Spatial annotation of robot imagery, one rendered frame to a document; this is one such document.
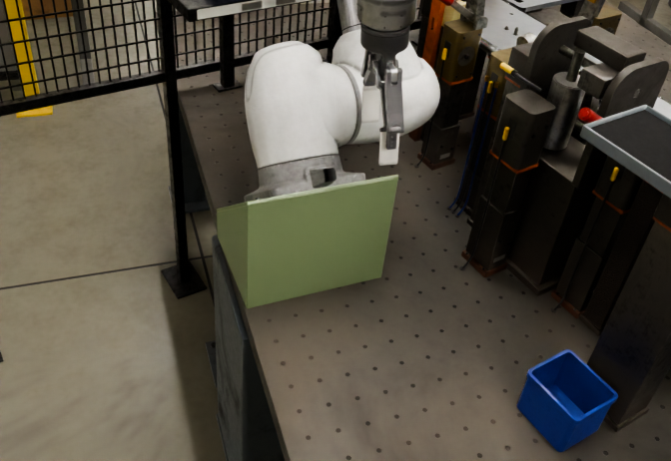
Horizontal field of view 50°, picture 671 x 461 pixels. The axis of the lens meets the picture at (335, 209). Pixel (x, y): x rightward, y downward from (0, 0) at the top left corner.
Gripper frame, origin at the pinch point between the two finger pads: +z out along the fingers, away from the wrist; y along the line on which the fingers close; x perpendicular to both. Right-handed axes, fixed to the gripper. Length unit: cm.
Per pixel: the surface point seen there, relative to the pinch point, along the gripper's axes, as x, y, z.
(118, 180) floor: -65, -132, 92
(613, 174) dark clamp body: 36.7, 13.2, 2.8
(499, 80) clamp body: 27.6, -16.2, -0.2
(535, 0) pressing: 54, -61, 3
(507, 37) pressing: 39, -41, 3
